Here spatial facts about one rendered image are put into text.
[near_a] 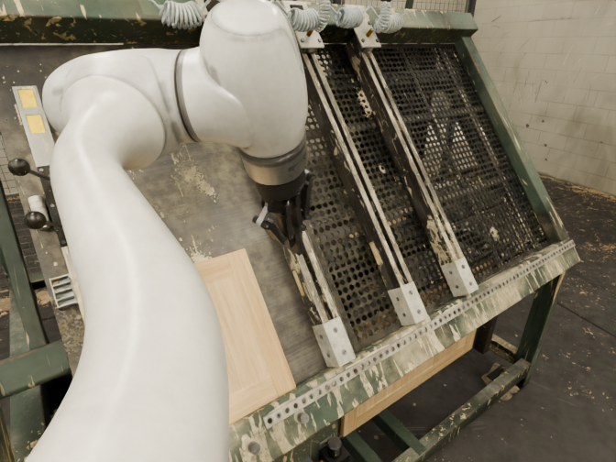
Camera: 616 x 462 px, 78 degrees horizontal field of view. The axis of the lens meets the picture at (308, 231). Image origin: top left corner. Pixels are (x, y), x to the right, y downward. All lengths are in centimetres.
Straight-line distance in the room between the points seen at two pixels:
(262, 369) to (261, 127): 77
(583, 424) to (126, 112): 247
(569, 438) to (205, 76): 234
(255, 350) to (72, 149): 82
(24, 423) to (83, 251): 119
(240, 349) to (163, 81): 77
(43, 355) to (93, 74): 76
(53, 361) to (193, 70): 80
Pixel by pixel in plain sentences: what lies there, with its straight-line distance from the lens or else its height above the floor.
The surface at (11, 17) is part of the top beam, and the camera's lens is 128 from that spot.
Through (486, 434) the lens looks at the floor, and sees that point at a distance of 231.
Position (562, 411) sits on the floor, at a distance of 259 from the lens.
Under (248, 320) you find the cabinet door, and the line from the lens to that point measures 108.
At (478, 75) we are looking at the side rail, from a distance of 220.
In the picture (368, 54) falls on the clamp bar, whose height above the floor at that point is 169.
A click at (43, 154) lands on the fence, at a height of 149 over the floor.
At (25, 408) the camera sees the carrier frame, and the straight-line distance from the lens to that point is 146.
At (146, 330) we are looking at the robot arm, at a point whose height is 163.
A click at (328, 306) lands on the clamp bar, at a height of 105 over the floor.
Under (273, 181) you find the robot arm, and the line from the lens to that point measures 51.
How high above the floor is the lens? 173
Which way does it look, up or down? 26 degrees down
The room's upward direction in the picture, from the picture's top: straight up
